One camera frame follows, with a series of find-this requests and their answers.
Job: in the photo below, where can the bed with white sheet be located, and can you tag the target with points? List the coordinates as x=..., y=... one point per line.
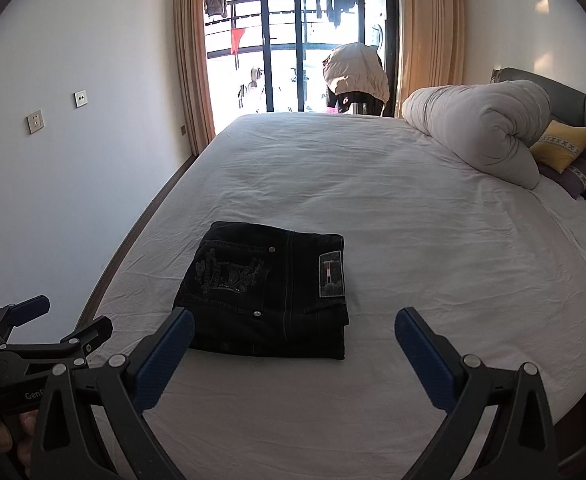
x=348, y=185

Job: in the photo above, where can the black pants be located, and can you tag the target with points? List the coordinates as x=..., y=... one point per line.
x=273, y=300

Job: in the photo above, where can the glass sliding door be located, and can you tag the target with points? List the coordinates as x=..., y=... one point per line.
x=265, y=35

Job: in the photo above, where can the black balcony railing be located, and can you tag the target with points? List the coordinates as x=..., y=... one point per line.
x=253, y=50

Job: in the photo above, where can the beige puffer jacket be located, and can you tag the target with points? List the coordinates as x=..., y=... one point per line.
x=355, y=70

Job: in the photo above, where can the black garment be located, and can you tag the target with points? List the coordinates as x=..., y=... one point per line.
x=345, y=102

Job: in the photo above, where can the red hanging garment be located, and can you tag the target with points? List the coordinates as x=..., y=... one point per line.
x=237, y=37

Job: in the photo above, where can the beige curtain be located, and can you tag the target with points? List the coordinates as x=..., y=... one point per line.
x=190, y=60
x=433, y=35

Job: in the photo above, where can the white wall socket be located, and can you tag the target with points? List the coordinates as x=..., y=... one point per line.
x=35, y=121

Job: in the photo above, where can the white folded cloth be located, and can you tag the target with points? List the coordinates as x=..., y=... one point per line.
x=583, y=240

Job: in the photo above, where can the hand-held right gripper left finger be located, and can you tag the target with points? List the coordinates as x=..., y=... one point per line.
x=165, y=360

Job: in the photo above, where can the rolled white duvet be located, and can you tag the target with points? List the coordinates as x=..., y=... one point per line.
x=473, y=125

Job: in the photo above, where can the light hanging garment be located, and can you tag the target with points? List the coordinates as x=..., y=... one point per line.
x=254, y=77

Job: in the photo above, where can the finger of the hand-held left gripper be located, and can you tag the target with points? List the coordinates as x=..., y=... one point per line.
x=73, y=342
x=30, y=307

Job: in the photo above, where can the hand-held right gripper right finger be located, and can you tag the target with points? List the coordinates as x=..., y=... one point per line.
x=423, y=360

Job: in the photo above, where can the purple pillow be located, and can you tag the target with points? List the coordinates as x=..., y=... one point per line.
x=578, y=175

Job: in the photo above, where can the yellow pillow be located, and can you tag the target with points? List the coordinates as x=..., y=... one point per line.
x=560, y=145

